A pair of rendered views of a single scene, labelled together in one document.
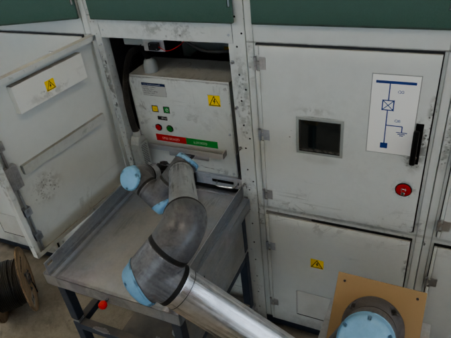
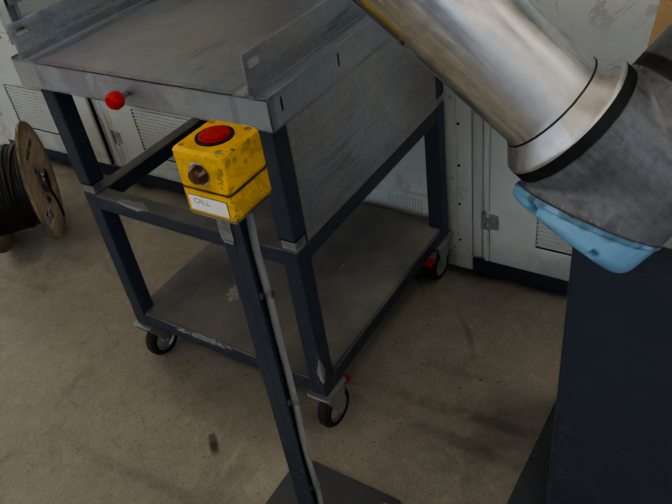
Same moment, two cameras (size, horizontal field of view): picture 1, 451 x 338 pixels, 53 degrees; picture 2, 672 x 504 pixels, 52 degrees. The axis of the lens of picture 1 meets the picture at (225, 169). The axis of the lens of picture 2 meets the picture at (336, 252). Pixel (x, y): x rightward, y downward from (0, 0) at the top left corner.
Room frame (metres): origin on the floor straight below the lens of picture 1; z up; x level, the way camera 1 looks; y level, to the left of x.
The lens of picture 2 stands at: (0.08, 0.00, 1.29)
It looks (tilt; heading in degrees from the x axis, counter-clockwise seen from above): 38 degrees down; 10
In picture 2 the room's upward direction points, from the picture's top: 9 degrees counter-clockwise
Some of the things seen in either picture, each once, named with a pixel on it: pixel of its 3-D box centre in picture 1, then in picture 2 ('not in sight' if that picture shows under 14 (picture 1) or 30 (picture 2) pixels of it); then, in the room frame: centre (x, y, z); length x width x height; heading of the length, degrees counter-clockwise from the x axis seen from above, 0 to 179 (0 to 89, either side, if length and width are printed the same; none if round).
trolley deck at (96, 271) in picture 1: (154, 238); (244, 20); (1.47, 0.34, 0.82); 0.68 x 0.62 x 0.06; 152
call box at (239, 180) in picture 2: not in sight; (223, 170); (0.83, 0.25, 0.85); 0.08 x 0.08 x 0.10; 62
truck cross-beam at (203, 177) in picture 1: (193, 173); not in sight; (1.82, 0.16, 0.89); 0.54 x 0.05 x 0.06; 62
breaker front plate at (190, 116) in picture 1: (183, 129); not in sight; (1.81, 0.16, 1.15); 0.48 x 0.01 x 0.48; 62
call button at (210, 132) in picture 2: not in sight; (215, 137); (0.83, 0.25, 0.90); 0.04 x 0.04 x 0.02
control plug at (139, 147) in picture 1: (141, 151); not in sight; (1.85, 0.38, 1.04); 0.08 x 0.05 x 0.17; 152
